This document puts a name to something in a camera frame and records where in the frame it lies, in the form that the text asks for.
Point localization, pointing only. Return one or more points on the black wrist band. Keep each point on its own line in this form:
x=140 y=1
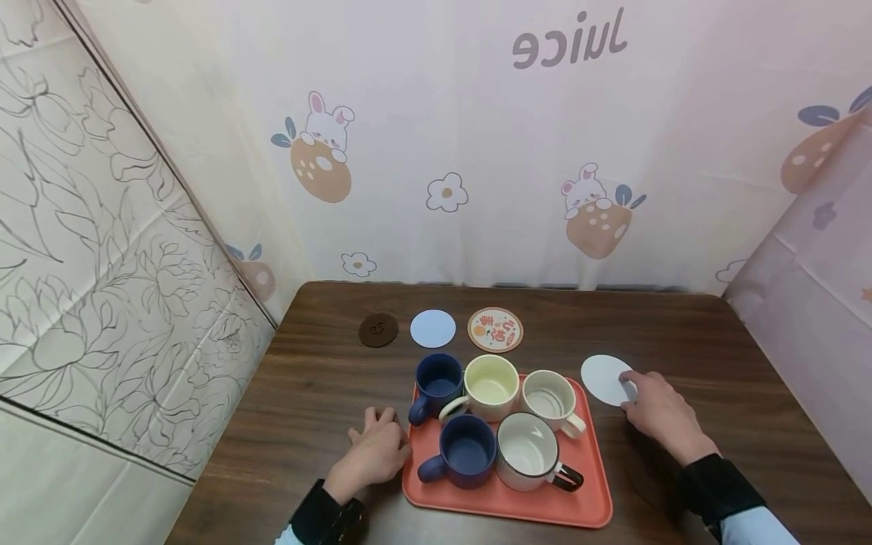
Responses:
x=330 y=518
x=719 y=492

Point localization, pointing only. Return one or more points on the person's right hand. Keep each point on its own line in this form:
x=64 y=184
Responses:
x=664 y=420

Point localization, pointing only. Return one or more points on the dark wood-grain round coaster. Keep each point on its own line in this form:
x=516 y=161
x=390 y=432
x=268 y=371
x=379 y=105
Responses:
x=646 y=478

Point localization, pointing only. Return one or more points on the person's left forearm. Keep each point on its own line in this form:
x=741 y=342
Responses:
x=286 y=537

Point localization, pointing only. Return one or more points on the white round coaster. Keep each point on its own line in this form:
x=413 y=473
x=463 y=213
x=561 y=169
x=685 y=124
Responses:
x=601 y=377

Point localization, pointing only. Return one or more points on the orange printed round coaster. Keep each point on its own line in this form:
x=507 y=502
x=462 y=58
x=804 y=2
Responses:
x=495 y=329

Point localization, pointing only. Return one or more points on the white mug beige rim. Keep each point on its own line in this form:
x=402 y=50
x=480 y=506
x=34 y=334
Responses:
x=548 y=400

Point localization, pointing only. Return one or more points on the pale yellow mug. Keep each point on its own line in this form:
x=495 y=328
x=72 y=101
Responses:
x=492 y=387

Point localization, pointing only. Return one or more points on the person's left hand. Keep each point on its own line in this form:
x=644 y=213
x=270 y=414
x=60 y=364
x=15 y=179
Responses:
x=371 y=458

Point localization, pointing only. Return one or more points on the person's right thumb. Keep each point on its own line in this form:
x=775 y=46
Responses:
x=633 y=410

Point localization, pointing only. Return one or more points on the person's right forearm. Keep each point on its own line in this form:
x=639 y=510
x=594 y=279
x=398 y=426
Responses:
x=756 y=528

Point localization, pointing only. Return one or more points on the person's left fingers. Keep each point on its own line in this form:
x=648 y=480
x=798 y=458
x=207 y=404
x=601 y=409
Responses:
x=378 y=425

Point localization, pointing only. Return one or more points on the light blue round coaster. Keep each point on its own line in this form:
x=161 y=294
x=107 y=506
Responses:
x=432 y=328

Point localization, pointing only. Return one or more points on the orange plastic tray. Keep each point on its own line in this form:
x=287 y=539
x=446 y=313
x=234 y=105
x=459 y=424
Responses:
x=586 y=492

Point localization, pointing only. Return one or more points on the dark brown round coaster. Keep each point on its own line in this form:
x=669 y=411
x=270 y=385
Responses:
x=378 y=331

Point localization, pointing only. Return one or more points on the large dark blue mug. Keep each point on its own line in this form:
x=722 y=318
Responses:
x=466 y=453

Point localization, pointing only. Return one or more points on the small dark blue mug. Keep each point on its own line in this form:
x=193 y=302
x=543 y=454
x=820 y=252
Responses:
x=436 y=386

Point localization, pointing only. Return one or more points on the person's right index finger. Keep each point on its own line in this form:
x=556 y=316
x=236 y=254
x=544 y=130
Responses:
x=635 y=377

